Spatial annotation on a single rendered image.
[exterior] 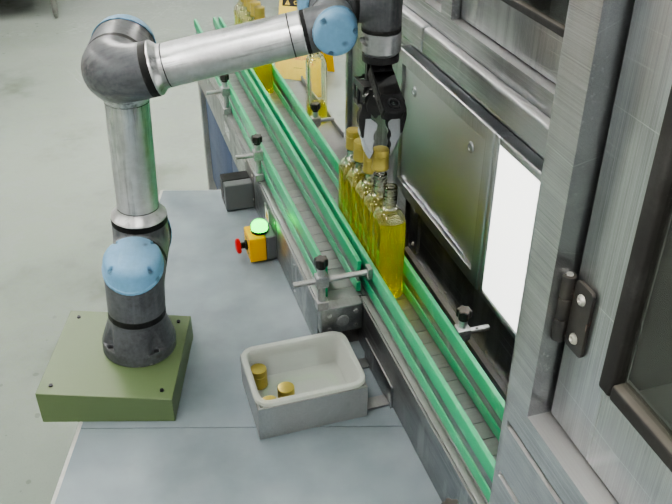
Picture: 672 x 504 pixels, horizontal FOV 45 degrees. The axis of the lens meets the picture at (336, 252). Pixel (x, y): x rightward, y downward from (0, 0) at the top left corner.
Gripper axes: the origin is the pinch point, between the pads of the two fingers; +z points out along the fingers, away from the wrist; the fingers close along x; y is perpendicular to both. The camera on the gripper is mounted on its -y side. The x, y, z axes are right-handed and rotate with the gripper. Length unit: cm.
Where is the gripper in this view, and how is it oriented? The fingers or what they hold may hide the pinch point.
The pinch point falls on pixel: (380, 152)
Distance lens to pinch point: 163.3
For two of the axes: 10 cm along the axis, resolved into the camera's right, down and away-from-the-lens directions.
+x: -9.5, 1.6, -2.5
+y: -3.0, -5.3, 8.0
